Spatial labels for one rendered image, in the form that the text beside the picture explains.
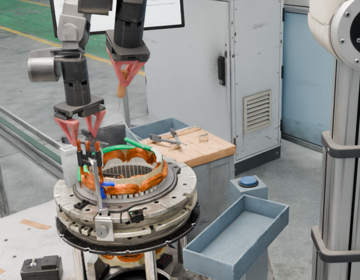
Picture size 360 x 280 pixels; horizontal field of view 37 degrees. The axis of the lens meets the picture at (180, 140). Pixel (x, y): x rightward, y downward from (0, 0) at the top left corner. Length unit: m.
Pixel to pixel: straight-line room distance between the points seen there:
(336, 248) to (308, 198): 2.17
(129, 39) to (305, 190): 2.63
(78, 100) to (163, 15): 1.04
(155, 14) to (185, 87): 1.66
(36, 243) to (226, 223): 0.69
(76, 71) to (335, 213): 0.65
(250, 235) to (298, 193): 2.37
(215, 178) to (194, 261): 0.48
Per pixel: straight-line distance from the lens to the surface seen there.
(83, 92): 1.23
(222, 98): 3.52
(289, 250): 2.95
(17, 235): 1.73
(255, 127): 3.67
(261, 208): 1.20
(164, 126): 1.68
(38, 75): 1.23
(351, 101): 1.16
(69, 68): 1.21
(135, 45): 1.06
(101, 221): 1.09
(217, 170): 1.46
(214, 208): 1.50
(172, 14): 2.21
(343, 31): 1.05
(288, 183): 3.62
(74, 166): 1.22
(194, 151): 1.43
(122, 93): 1.13
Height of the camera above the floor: 1.63
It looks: 22 degrees down
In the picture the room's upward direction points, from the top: 3 degrees counter-clockwise
